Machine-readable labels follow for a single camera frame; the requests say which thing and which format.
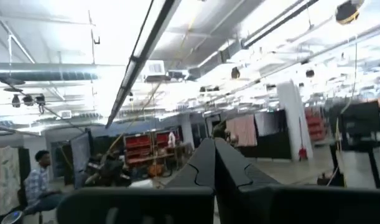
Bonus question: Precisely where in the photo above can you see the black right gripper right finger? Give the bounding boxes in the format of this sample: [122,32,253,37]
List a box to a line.
[214,138,380,224]

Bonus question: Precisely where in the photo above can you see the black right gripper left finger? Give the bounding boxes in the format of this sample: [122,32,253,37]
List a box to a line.
[55,138,216,224]

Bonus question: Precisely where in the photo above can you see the orange round object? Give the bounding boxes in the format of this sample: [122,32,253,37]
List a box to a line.
[147,164,164,178]

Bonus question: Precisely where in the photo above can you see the black cloth-covered table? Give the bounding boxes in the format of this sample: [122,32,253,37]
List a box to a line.
[238,109,292,160]

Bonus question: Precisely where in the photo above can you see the red shelving unit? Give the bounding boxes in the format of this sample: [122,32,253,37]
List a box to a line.
[154,129,180,149]
[123,133,154,165]

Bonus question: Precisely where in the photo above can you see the red broom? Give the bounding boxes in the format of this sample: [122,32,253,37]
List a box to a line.
[297,117,308,162]

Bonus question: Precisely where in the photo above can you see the pink hanging cloth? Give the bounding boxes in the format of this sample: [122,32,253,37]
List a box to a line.
[225,114,258,147]

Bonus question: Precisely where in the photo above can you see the grey hanging cloth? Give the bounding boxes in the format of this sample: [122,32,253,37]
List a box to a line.
[254,111,280,137]

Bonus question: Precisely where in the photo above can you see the white column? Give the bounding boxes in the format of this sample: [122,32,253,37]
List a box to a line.
[276,80,314,162]

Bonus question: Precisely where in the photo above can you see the red cart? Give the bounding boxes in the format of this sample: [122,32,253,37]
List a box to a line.
[304,106,327,143]

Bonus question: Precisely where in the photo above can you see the grey-blue partition panel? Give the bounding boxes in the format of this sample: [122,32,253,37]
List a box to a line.
[70,132,91,189]

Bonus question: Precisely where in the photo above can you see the person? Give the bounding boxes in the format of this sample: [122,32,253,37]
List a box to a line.
[22,150,66,216]

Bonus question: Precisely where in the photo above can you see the white ceiling unit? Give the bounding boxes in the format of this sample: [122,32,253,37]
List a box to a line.
[144,60,166,78]

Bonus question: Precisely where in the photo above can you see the long ceiling light fixture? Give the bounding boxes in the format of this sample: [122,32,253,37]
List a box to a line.
[104,0,183,129]

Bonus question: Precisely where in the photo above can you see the patterned hanging cloth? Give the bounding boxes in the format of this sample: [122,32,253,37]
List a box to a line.
[0,145,22,216]

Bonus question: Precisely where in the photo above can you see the grey ceiling beam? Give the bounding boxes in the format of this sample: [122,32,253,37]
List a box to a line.
[188,0,320,78]

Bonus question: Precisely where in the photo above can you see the black track spotlights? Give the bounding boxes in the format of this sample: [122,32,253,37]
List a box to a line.
[10,93,47,109]

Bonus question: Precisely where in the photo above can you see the black and yellow dome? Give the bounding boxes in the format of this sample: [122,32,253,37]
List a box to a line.
[335,0,365,26]

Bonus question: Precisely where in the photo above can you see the silver ribbed ceiling duct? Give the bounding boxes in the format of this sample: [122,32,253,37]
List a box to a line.
[0,63,100,82]

